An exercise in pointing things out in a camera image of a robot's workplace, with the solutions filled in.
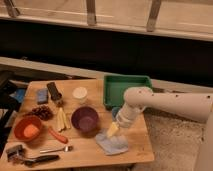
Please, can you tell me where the yellow corn toy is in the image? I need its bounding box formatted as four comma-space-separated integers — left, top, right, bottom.
57, 107, 71, 132

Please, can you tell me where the dark brush block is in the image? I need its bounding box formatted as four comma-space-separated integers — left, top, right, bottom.
47, 82, 63, 106

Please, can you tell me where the silver spoon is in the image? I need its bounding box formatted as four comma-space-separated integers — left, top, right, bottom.
40, 145, 73, 154

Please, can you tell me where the red sausage toy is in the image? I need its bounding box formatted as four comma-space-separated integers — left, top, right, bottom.
48, 127, 68, 144

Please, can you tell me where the metal clamp tool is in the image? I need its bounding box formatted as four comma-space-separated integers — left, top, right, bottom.
6, 145, 24, 163

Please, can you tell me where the green plastic tray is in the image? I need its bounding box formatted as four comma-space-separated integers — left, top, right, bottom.
103, 75, 152, 110

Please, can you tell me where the blue object left edge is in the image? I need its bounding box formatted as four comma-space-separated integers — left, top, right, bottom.
11, 88, 26, 103

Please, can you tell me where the orange ball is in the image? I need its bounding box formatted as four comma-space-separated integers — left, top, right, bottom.
24, 124, 39, 138

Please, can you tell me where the purple bowl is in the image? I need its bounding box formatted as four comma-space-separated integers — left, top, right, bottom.
71, 106, 99, 134

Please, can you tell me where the orange bowl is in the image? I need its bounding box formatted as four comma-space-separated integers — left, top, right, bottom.
14, 116, 43, 142

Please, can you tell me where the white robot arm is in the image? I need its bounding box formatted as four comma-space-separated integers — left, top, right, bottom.
107, 87, 213, 171

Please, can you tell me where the white lidded cup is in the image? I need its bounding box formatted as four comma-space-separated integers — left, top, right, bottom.
72, 87, 88, 104

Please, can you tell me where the small blue cup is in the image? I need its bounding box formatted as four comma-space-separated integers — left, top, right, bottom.
111, 107, 120, 121

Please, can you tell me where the black handled tool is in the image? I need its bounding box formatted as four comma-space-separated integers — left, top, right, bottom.
24, 155, 59, 167

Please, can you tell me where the light blue towel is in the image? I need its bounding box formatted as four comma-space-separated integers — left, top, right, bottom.
95, 130, 129, 155

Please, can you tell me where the blue sponge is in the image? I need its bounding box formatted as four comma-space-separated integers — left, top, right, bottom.
37, 88, 48, 104

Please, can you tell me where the dark grape bunch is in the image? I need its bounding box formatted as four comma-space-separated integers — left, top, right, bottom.
28, 105, 53, 121

